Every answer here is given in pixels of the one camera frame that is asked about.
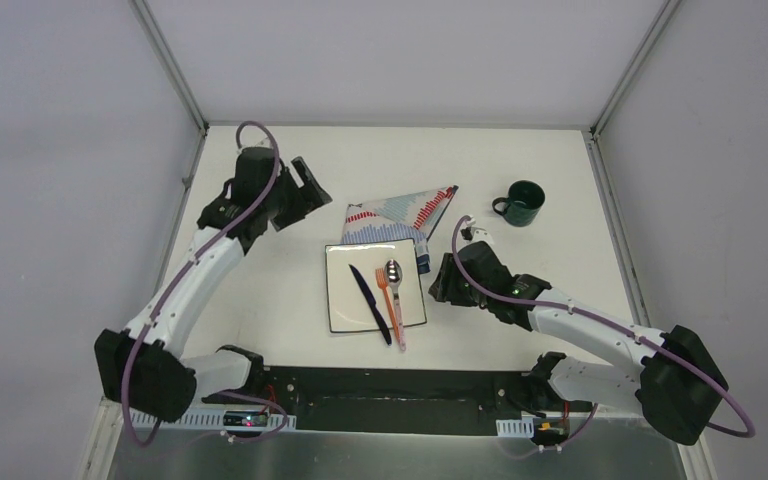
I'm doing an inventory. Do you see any white square plate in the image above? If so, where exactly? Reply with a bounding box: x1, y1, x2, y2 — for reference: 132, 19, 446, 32
325, 239, 427, 334

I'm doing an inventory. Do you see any right white cable duct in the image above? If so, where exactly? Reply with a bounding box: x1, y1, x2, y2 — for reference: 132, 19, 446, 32
495, 418, 534, 439

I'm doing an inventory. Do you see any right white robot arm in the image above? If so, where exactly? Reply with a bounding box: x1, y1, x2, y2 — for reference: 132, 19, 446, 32
429, 241, 728, 445

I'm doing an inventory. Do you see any patterned cloth napkin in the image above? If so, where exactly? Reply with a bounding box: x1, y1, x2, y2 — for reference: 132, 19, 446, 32
341, 185, 459, 274

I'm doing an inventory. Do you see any dark green mug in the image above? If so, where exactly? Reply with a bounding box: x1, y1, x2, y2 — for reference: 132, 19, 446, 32
491, 180, 546, 227

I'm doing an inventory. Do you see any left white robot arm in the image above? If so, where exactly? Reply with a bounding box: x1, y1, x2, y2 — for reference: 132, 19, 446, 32
94, 147, 332, 423

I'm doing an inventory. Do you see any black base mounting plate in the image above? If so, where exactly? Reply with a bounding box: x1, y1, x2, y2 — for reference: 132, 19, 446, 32
239, 366, 563, 437

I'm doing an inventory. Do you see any silver spoon pink handle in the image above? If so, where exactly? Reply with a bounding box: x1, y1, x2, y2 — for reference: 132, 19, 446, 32
385, 259, 407, 353

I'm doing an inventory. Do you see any white cable duct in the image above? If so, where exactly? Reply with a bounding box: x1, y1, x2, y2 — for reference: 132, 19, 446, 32
124, 407, 298, 433
495, 418, 534, 439

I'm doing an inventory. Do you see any left white cable duct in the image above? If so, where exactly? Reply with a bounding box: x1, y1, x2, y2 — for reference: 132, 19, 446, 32
124, 407, 298, 433

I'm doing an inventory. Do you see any orange plastic fork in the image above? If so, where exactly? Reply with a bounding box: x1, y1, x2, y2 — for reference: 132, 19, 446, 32
375, 267, 404, 351

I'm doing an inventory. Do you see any dark blue plastic knife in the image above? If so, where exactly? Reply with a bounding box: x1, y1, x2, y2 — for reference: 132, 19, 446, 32
349, 264, 393, 346

